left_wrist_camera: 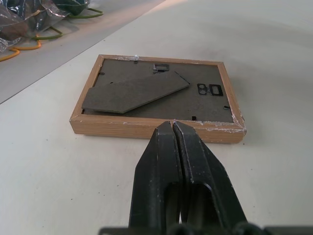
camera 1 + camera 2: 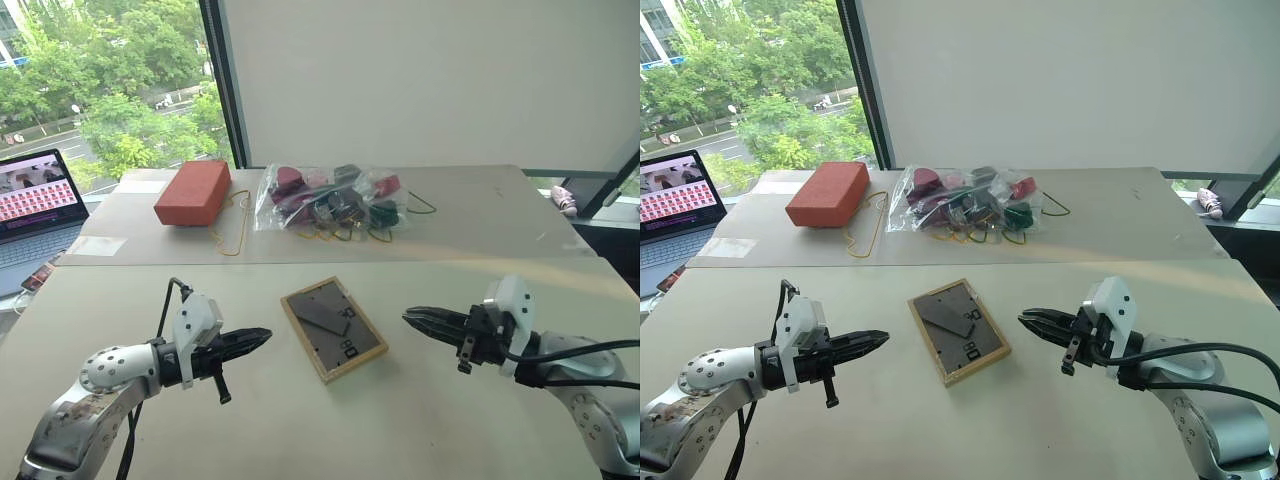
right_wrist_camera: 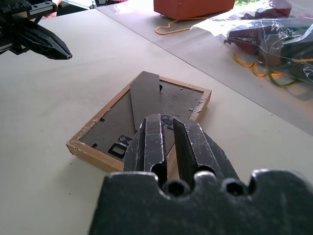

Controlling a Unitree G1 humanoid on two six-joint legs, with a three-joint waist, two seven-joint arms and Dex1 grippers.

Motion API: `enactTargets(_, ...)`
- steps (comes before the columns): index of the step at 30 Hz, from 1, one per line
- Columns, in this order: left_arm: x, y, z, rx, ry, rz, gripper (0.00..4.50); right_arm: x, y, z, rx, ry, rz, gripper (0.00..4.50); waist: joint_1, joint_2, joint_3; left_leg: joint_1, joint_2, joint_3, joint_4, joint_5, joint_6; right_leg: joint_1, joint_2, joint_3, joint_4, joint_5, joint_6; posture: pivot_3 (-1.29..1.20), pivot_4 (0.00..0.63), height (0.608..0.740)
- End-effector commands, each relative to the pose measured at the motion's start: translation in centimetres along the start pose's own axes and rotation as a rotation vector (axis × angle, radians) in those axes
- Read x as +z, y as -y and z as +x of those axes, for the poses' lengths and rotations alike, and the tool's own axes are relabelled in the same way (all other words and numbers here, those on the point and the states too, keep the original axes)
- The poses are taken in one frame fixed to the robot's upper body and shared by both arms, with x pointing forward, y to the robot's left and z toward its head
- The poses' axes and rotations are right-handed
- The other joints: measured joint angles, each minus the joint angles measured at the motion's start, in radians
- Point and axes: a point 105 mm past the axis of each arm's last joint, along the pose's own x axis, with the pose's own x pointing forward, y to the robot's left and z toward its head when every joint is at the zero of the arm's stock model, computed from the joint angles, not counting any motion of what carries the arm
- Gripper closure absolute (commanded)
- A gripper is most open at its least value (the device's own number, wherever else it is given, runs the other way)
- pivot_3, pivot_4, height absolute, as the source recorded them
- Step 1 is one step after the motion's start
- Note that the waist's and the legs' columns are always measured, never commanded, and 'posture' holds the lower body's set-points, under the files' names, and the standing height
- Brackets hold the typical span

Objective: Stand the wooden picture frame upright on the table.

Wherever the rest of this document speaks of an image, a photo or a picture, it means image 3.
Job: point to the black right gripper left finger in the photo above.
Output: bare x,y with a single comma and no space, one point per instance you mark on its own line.
152,144

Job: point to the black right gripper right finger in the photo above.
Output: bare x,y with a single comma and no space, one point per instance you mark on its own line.
203,149

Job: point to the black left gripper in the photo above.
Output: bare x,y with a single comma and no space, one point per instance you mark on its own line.
14,14

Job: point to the orange rubber bands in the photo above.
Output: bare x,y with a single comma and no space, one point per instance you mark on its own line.
247,64

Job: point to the green rubber band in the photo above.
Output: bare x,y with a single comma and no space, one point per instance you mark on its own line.
281,84

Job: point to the yellow rubber band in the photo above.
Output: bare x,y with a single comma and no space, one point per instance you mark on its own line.
168,30

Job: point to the clear plastic bag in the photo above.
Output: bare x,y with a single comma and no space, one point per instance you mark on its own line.
274,36

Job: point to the orange box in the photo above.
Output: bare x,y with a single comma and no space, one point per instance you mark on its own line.
193,7

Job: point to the wooden picture frame back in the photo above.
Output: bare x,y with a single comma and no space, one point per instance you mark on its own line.
115,122

